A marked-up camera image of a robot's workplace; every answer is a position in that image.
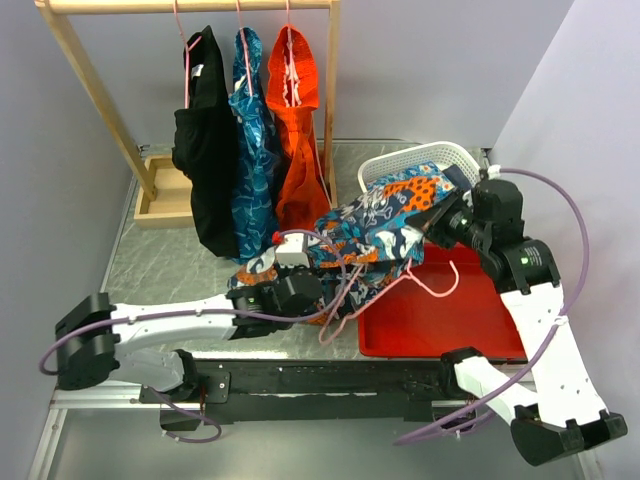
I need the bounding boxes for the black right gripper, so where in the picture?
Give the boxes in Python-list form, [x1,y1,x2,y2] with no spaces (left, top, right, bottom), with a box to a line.
[405,186,491,252]

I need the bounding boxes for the multicolour patterned shorts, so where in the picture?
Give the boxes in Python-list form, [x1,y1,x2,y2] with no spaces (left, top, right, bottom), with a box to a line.
[228,169,457,318]

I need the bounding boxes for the pink wire hanger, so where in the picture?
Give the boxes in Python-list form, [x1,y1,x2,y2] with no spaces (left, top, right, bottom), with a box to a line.
[318,260,460,346]

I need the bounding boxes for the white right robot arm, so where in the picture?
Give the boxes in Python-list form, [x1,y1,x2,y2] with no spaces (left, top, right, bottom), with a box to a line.
[407,179,628,466]

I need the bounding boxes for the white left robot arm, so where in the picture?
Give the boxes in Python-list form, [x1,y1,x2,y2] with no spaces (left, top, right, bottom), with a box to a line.
[40,267,322,402]

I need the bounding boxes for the orange hanging shorts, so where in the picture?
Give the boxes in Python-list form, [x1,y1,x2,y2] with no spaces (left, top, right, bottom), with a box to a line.
[266,25,330,230]

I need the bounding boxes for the blue patterned hanging shorts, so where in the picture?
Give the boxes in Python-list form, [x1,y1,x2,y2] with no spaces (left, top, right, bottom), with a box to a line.
[228,27,283,263]

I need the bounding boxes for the black hanging shorts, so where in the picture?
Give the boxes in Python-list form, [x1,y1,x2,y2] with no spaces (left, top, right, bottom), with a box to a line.
[172,26,239,258]

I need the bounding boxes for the pink hanger under orange shorts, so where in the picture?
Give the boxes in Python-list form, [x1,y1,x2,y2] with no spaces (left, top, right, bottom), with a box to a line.
[284,0,301,107]

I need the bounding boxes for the pink hanger under black shorts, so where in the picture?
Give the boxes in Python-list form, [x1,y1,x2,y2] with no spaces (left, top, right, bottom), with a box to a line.
[172,0,202,109]

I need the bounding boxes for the pink hanger under blue shorts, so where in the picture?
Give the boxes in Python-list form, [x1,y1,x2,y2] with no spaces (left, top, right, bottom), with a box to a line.
[235,0,254,97]

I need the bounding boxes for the blue floral folded cloth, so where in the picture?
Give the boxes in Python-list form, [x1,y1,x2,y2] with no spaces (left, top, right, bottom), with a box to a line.
[366,161,455,192]

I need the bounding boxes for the dark navy folded cloth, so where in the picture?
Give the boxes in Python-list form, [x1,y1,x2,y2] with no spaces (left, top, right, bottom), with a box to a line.
[443,165,473,193]

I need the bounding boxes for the white plastic basket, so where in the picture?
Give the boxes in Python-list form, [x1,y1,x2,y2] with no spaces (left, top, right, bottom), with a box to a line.
[357,141,481,206]

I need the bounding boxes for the red plastic tray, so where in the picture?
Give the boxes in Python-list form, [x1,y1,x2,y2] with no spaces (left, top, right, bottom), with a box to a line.
[358,244,525,361]

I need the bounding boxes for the wooden clothes rack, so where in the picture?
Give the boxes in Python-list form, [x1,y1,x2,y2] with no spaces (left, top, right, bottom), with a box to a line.
[35,1,341,229]

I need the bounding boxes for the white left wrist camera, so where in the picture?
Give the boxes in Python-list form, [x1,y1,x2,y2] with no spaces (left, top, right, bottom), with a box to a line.
[272,231,310,268]

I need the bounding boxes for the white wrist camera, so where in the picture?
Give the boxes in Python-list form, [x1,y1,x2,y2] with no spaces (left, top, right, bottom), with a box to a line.
[479,164,502,181]
[272,231,310,268]

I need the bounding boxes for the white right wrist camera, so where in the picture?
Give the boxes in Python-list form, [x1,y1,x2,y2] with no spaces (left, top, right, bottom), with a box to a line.
[479,164,502,181]

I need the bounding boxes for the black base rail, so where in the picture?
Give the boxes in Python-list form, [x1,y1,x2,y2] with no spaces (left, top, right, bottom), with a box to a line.
[170,360,472,425]

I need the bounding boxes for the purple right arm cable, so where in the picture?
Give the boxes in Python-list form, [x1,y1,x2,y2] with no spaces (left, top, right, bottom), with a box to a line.
[394,167,591,446]

